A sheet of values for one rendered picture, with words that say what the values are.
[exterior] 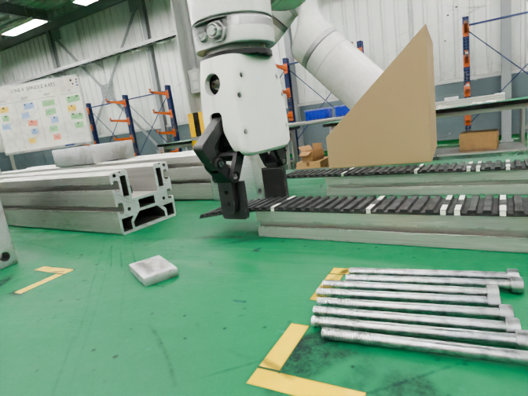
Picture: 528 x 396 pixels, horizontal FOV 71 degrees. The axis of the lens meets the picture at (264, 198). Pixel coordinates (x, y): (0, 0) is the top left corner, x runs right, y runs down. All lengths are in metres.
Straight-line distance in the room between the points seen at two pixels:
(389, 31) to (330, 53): 7.27
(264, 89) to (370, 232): 0.18
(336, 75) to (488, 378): 0.83
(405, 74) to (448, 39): 7.28
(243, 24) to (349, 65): 0.60
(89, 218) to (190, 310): 0.33
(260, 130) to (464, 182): 0.27
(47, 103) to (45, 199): 5.79
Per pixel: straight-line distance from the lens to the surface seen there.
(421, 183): 0.53
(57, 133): 6.38
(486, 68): 8.05
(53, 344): 0.29
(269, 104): 0.40
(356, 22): 8.44
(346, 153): 0.83
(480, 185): 0.52
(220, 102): 0.37
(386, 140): 0.82
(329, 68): 0.96
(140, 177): 0.58
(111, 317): 0.30
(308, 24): 1.00
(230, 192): 0.37
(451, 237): 0.34
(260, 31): 0.39
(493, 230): 0.34
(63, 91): 6.28
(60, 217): 0.65
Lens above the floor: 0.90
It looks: 11 degrees down
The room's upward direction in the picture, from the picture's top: 8 degrees counter-clockwise
